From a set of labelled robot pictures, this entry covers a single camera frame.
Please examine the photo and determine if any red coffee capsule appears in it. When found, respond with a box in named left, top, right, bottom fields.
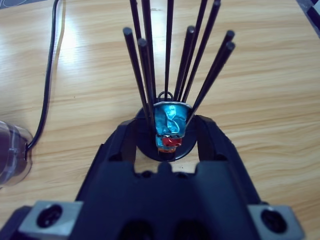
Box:
left=161, top=136, right=183, bottom=149

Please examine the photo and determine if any blue foil coffee capsule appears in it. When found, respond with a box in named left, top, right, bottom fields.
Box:
left=155, top=134, right=165, bottom=151
left=152, top=101, right=193, bottom=140

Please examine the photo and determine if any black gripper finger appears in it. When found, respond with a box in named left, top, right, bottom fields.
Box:
left=194, top=114, right=237, bottom=165
left=98, top=118, right=139, bottom=165

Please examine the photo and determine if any black capsule holder with rods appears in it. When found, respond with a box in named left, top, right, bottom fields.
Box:
left=122, top=0, right=237, bottom=162

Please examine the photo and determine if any clear water tank dark lid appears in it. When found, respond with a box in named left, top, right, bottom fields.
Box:
left=0, top=120, right=34, bottom=189

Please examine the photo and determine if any black power cable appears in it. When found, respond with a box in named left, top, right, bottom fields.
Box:
left=24, top=0, right=63, bottom=154

